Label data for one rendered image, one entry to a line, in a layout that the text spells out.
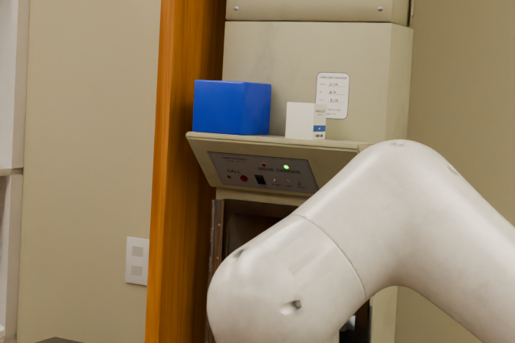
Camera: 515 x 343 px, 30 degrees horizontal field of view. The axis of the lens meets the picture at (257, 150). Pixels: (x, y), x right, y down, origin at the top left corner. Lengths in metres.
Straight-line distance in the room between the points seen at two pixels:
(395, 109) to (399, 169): 0.75
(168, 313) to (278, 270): 0.93
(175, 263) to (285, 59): 0.42
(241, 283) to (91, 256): 1.64
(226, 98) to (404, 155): 0.74
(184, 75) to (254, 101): 0.16
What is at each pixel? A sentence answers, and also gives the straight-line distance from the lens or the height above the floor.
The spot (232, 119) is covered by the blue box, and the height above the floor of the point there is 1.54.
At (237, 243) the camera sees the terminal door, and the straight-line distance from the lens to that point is 1.73.
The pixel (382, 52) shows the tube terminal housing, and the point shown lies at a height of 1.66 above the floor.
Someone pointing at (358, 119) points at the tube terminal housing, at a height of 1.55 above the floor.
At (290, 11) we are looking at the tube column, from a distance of 1.69.
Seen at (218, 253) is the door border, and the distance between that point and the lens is 1.75.
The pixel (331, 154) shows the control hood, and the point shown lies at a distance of 1.53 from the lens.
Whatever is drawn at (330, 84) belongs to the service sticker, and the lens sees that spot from 1.65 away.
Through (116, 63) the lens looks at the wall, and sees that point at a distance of 2.42.
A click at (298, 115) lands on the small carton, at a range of 1.58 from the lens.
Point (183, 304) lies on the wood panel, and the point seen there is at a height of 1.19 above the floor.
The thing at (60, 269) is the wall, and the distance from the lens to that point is 2.55.
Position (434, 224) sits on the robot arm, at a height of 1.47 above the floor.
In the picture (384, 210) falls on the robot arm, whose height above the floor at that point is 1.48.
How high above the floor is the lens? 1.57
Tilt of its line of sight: 3 degrees down
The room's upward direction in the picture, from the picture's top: 3 degrees clockwise
